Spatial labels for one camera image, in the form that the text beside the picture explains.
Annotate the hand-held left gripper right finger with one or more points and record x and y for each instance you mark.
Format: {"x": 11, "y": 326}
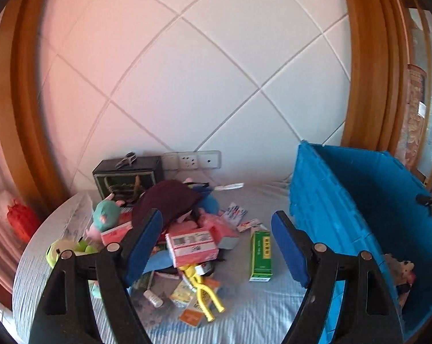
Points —
{"x": 291, "y": 247}

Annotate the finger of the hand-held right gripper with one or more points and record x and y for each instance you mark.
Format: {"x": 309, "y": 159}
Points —
{"x": 425, "y": 199}

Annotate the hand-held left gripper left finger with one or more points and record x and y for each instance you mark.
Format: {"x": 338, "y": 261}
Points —
{"x": 144, "y": 247}

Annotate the blue plastic crate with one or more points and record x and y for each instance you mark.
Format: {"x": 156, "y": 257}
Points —
{"x": 327, "y": 200}

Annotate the striped cloth covered desktop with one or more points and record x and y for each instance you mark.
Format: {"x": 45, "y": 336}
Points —
{"x": 255, "y": 308}

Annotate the blue boomerang toy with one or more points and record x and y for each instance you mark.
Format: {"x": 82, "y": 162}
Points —
{"x": 162, "y": 259}

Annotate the green medicine box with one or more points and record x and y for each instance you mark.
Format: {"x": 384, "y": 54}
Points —
{"x": 260, "y": 254}

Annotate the pink red box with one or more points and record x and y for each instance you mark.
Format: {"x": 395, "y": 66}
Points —
{"x": 115, "y": 233}

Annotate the pink barcode box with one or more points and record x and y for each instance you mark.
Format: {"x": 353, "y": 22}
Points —
{"x": 191, "y": 247}

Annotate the pig plush with teal cap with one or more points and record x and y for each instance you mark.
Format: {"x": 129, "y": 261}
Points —
{"x": 106, "y": 215}

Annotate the small white bottle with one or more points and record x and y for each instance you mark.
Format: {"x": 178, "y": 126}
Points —
{"x": 153, "y": 298}

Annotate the maroon cloth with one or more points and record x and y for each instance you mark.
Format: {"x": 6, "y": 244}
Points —
{"x": 166, "y": 197}

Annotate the yellow green sachet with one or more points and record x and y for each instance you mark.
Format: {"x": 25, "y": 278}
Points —
{"x": 181, "y": 294}

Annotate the white blue sachets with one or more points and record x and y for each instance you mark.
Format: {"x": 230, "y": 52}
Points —
{"x": 234, "y": 215}

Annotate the black decorated box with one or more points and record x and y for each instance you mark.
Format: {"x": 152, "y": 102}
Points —
{"x": 126, "y": 181}

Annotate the pink grey box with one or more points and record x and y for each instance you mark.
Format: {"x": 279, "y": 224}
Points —
{"x": 219, "y": 229}

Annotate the yellow figure toy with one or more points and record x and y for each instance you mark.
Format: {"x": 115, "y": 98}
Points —
{"x": 201, "y": 294}

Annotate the blue plush toy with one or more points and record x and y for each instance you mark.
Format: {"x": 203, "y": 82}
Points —
{"x": 209, "y": 202}

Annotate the green frog plush toy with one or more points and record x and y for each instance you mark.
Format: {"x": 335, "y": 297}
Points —
{"x": 63, "y": 248}

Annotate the brown red plush toy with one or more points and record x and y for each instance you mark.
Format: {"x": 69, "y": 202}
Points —
{"x": 400, "y": 276}

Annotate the orange sachet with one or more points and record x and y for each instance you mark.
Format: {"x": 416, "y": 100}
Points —
{"x": 191, "y": 318}

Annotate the patterned rolled carpet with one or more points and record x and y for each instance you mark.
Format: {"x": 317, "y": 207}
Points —
{"x": 415, "y": 114}

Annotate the white paper strip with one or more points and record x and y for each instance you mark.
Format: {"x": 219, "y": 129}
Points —
{"x": 230, "y": 186}

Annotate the metal clip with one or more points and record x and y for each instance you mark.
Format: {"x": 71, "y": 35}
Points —
{"x": 127, "y": 160}

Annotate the small red bag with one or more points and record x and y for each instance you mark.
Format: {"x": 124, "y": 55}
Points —
{"x": 22, "y": 222}

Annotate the white wall socket panel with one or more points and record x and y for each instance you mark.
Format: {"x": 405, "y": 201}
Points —
{"x": 192, "y": 160}

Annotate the wooden door frame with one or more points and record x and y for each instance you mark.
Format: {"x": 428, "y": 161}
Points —
{"x": 373, "y": 61}

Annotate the wooden wall frame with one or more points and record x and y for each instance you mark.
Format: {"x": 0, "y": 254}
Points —
{"x": 22, "y": 96}

